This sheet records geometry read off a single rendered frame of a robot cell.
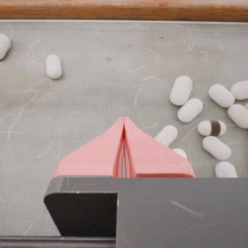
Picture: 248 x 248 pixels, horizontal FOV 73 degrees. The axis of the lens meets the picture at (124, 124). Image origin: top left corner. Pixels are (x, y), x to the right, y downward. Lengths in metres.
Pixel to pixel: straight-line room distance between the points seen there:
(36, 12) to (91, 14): 0.07
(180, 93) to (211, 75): 0.07
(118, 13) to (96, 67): 0.08
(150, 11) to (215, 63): 0.11
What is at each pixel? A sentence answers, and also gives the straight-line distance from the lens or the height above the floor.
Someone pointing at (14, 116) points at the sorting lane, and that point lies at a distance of 0.25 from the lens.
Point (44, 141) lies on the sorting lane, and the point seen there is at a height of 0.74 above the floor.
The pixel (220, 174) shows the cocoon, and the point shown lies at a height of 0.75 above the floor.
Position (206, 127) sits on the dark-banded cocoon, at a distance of 0.21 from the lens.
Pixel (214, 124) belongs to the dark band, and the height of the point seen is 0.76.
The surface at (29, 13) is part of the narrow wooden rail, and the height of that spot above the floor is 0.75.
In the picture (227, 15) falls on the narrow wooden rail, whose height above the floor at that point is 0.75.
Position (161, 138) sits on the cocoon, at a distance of 0.19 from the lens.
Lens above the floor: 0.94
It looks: 77 degrees down
